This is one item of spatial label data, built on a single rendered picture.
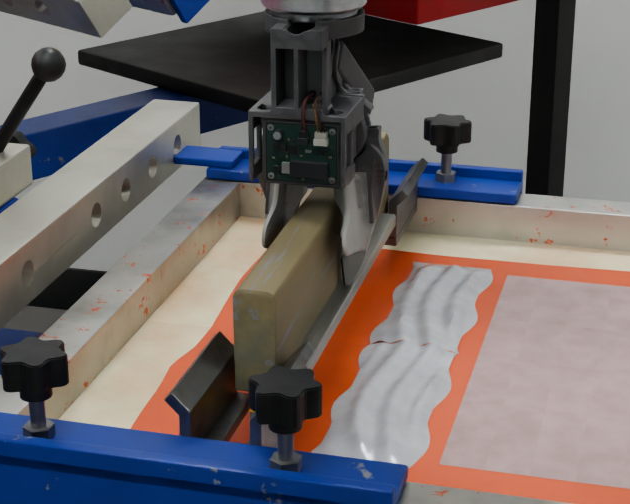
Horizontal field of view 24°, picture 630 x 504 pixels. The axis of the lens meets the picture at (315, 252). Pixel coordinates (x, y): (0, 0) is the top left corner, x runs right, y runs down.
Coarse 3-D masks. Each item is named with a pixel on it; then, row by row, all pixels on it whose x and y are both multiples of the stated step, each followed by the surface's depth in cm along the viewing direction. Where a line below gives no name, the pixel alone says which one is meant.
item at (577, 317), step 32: (384, 256) 132; (416, 256) 132; (448, 256) 132; (384, 288) 125; (512, 288) 125; (544, 288) 125; (576, 288) 125; (608, 288) 125; (224, 320) 119; (352, 320) 119; (384, 320) 119; (480, 320) 119; (512, 320) 118; (544, 320) 118; (576, 320) 118; (608, 320) 118; (480, 352) 113; (512, 352) 113; (544, 352) 113; (576, 352) 113; (608, 352) 113
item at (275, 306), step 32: (320, 192) 112; (384, 192) 126; (288, 224) 106; (320, 224) 106; (288, 256) 100; (320, 256) 105; (256, 288) 95; (288, 288) 97; (320, 288) 106; (256, 320) 95; (288, 320) 98; (256, 352) 96; (288, 352) 99
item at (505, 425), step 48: (336, 384) 108; (480, 384) 108; (528, 384) 108; (576, 384) 108; (624, 384) 108; (240, 432) 101; (432, 432) 101; (480, 432) 101; (528, 432) 101; (576, 432) 101; (624, 432) 101; (432, 480) 95; (480, 480) 95; (528, 480) 95; (576, 480) 95; (624, 480) 95
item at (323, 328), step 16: (384, 224) 123; (384, 240) 122; (368, 256) 117; (336, 288) 111; (352, 288) 111; (336, 304) 108; (320, 320) 106; (336, 320) 107; (320, 336) 103; (320, 352) 102
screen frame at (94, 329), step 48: (192, 192) 137; (240, 192) 140; (144, 240) 126; (192, 240) 128; (528, 240) 135; (576, 240) 134; (624, 240) 132; (96, 288) 116; (144, 288) 117; (48, 336) 107; (96, 336) 108; (0, 384) 100
